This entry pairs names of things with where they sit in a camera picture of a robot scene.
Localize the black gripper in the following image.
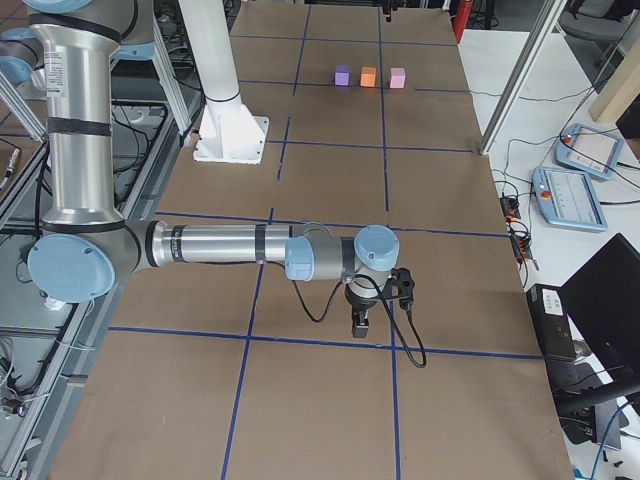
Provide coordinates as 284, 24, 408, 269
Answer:
345, 288, 377, 338

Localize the orange foam block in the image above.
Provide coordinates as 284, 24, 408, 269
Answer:
359, 66, 377, 88

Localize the brown paper mat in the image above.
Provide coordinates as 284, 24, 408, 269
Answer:
47, 4, 575, 480

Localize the black computer box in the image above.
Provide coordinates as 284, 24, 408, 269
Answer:
526, 284, 576, 362

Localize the near blue teach pendant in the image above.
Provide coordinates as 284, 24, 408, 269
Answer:
532, 166, 608, 232

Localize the blue teach pendant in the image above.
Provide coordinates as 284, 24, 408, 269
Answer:
532, 166, 608, 232
555, 123, 623, 180

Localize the black monitor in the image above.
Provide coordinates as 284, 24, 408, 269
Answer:
556, 233, 639, 415

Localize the pink foam block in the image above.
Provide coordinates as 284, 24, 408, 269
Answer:
389, 67, 406, 89

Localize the purple foam block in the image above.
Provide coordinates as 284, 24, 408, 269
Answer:
334, 65, 351, 87

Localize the far blue teach pendant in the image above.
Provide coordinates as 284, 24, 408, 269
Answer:
555, 123, 623, 180

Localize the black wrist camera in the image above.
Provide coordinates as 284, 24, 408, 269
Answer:
389, 267, 415, 312

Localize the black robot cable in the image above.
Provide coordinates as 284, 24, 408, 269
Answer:
289, 277, 429, 369

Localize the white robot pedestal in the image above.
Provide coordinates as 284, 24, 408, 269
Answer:
179, 0, 269, 164

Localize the aluminium frame post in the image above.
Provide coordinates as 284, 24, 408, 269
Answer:
479, 0, 566, 155

